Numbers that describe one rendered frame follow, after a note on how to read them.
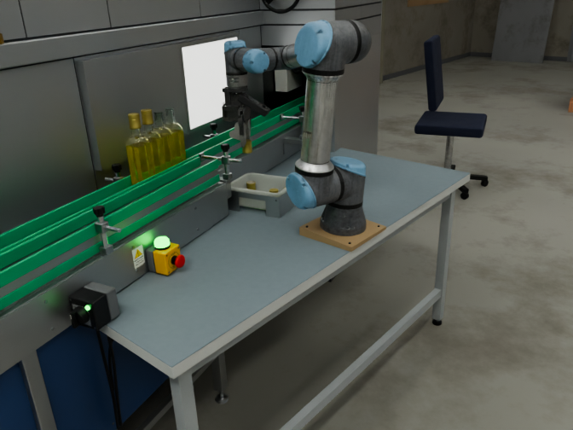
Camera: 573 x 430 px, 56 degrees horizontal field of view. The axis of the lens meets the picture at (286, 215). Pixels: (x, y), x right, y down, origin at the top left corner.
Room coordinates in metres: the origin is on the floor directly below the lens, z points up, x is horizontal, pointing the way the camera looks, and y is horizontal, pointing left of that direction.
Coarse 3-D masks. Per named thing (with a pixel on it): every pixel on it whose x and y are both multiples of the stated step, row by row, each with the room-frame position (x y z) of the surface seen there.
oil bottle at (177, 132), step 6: (168, 126) 1.77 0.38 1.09; (174, 126) 1.77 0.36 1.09; (180, 126) 1.79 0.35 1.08; (174, 132) 1.76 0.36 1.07; (180, 132) 1.78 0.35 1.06; (174, 138) 1.76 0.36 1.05; (180, 138) 1.78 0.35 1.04; (174, 144) 1.76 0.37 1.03; (180, 144) 1.78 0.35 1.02; (180, 150) 1.77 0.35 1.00; (180, 156) 1.77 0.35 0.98
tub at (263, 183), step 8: (248, 176) 1.97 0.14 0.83; (256, 176) 1.96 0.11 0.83; (264, 176) 1.95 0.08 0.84; (272, 176) 1.93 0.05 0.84; (232, 184) 1.87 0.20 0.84; (240, 184) 1.92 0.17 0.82; (256, 184) 1.96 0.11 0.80; (264, 184) 1.94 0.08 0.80; (272, 184) 1.93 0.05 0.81; (280, 184) 1.91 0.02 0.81; (248, 192) 1.80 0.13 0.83; (256, 192) 1.78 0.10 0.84; (264, 192) 1.76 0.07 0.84; (280, 192) 1.76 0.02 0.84
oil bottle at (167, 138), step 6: (162, 132) 1.71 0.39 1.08; (168, 132) 1.73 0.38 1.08; (162, 138) 1.70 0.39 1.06; (168, 138) 1.72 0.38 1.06; (168, 144) 1.72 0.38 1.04; (168, 150) 1.72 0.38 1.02; (174, 150) 1.75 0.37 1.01; (168, 156) 1.71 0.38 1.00; (174, 156) 1.74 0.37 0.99; (168, 162) 1.71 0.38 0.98; (174, 162) 1.74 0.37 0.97
